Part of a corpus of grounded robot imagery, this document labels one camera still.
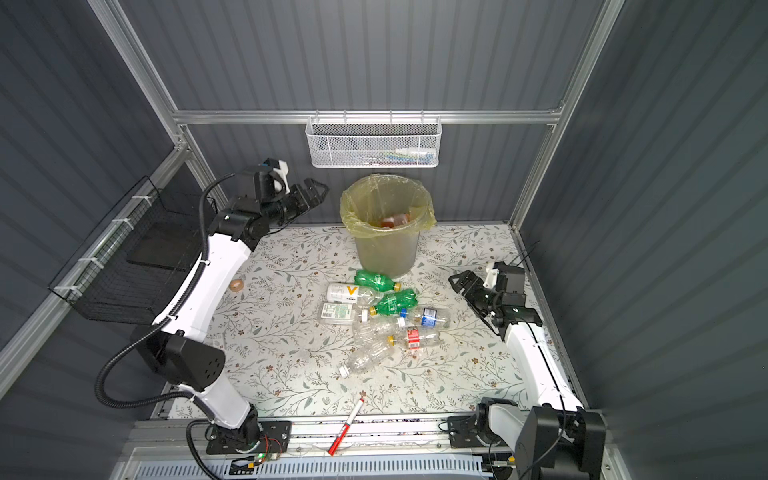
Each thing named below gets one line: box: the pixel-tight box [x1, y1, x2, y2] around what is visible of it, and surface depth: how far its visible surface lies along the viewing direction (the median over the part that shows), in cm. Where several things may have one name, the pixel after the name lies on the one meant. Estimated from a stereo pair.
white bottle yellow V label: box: [326, 283, 383, 303], surface depth 96 cm
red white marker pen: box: [328, 398, 365, 457], surface depth 75 cm
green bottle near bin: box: [354, 269, 402, 293], surface depth 101 cm
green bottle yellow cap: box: [369, 288, 418, 317], surface depth 96 cm
